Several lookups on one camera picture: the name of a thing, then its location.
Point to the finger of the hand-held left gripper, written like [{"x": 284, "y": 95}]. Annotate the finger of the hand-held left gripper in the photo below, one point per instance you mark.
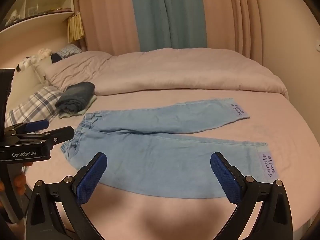
[
  {"x": 37, "y": 125},
  {"x": 60, "y": 134}
]

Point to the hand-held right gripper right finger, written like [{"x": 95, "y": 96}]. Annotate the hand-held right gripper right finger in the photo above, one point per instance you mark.
[{"x": 226, "y": 177}]

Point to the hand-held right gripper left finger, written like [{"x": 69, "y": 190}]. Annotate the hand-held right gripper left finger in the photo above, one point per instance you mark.
[{"x": 91, "y": 177}]

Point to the light blue denim pants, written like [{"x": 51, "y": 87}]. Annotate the light blue denim pants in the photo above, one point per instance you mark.
[{"x": 155, "y": 160}]

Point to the person's left hand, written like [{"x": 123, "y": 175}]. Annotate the person's left hand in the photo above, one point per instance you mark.
[{"x": 19, "y": 182}]

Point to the large plaid pillow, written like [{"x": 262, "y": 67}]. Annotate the large plaid pillow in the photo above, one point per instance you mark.
[{"x": 35, "y": 105}]

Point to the folded pale green cloth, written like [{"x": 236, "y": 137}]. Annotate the folded pale green cloth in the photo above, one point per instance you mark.
[{"x": 86, "y": 106}]

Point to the folded dark blue jeans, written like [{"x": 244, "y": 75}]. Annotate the folded dark blue jeans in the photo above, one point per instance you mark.
[{"x": 75, "y": 97}]

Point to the white pillow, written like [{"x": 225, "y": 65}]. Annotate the white pillow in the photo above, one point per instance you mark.
[{"x": 41, "y": 70}]

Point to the white plush toy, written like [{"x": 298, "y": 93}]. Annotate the white plush toy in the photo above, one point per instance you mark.
[
  {"x": 45, "y": 53},
  {"x": 24, "y": 63}
]

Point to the small plaid pillow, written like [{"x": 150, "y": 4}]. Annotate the small plaid pillow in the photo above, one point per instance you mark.
[{"x": 68, "y": 51}]

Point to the yellow hanging tassel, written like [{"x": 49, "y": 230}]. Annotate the yellow hanging tassel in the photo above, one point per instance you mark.
[{"x": 75, "y": 27}]

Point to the pink duvet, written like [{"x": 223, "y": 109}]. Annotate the pink duvet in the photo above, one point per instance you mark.
[{"x": 175, "y": 72}]

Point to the pink curtain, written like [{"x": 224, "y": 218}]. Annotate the pink curtain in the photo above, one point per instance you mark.
[
  {"x": 107, "y": 17},
  {"x": 250, "y": 17}
]

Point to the blue curtain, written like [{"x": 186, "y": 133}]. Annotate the blue curtain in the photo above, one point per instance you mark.
[{"x": 170, "y": 12}]

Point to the white wall shelf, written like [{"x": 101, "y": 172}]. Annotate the white wall shelf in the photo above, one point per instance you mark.
[{"x": 37, "y": 10}]

